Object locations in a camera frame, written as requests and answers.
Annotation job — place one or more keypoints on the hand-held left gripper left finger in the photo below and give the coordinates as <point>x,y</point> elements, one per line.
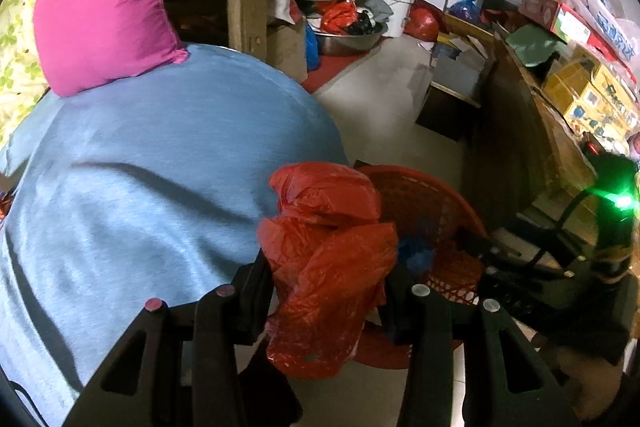
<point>254,297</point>

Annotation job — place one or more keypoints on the green cloth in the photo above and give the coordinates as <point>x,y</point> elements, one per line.
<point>532,44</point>

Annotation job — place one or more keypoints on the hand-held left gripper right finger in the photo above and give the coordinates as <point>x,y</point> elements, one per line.
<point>400,307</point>

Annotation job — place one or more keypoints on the white bucket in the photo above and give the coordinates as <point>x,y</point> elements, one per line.
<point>397,9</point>

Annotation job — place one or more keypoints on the blue plastic bag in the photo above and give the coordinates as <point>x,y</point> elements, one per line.
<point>462,9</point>

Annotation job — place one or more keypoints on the stack of yellow cardboard boxes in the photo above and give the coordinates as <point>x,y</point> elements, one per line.
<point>595,97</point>

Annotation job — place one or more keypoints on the blue bed sheet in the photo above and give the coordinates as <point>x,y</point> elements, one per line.
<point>150,157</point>

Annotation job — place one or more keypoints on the wooden table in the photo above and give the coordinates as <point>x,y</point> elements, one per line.
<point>515,132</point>

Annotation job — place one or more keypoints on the green floral quilt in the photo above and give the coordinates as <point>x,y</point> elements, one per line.
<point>20,57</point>

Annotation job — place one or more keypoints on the blue crumpled wrapper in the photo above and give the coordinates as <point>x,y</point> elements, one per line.
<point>415,254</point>

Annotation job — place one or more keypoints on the pink pillow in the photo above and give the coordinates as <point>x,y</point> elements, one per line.
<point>100,7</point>

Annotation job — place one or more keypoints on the flat red-edged box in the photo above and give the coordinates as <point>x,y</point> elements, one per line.
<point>585,29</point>

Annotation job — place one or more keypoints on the red floor mat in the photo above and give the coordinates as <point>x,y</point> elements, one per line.
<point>330,74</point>

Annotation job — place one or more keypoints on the round red plastic bag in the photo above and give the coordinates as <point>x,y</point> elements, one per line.
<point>422,23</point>

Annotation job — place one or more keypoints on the red plastic basket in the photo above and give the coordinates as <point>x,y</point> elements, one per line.
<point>425,207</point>

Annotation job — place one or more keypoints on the small red plastic bag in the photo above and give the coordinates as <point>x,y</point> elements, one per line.
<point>337,17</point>

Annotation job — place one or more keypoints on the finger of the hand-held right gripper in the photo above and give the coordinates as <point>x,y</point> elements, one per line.
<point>487,249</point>
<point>525,282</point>

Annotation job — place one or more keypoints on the metal basin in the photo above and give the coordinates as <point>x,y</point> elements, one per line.
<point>345,43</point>

